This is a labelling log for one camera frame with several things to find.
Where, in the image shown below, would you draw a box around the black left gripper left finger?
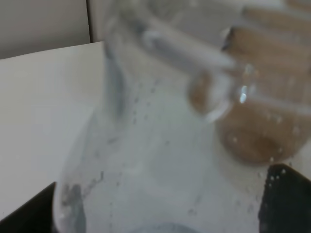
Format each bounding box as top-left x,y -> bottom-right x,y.
0,183 -> 56,233

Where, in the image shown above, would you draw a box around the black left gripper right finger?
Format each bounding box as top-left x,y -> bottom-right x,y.
258,164 -> 311,233

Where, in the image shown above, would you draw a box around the clear plastic water bottle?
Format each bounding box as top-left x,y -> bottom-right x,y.
53,0 -> 311,233

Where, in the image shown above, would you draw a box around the orange translucent cup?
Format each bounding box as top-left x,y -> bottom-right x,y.
189,4 -> 311,166

